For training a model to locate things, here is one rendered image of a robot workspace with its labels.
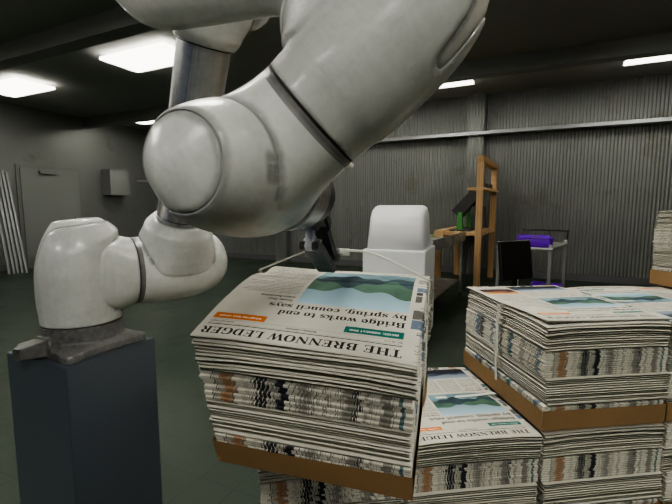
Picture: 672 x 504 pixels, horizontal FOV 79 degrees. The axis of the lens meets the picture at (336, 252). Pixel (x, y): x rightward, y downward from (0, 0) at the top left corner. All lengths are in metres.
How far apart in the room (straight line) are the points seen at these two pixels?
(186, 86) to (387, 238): 3.07
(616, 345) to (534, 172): 7.34
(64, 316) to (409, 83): 0.82
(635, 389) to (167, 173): 1.01
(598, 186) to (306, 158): 8.09
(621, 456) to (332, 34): 1.05
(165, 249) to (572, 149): 7.82
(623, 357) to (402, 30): 0.89
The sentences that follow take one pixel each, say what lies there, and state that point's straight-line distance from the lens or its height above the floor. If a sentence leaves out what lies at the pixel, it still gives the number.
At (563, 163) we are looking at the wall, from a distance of 8.32.
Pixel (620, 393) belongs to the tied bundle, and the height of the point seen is 0.91.
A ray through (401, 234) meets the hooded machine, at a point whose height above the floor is 1.05.
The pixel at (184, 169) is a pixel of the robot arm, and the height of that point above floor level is 1.32.
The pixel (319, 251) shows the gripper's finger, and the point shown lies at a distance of 0.53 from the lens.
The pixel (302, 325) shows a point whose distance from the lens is 0.53.
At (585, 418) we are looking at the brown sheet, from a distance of 1.06.
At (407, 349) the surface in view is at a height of 1.14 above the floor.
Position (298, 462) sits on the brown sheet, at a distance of 0.63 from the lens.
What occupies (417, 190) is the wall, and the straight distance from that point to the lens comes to 8.56.
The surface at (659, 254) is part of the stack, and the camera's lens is 1.57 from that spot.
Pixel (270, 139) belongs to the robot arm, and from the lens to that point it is 0.31.
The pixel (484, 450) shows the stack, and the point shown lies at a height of 0.80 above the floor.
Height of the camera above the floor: 1.30
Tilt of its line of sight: 6 degrees down
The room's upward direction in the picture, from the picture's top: straight up
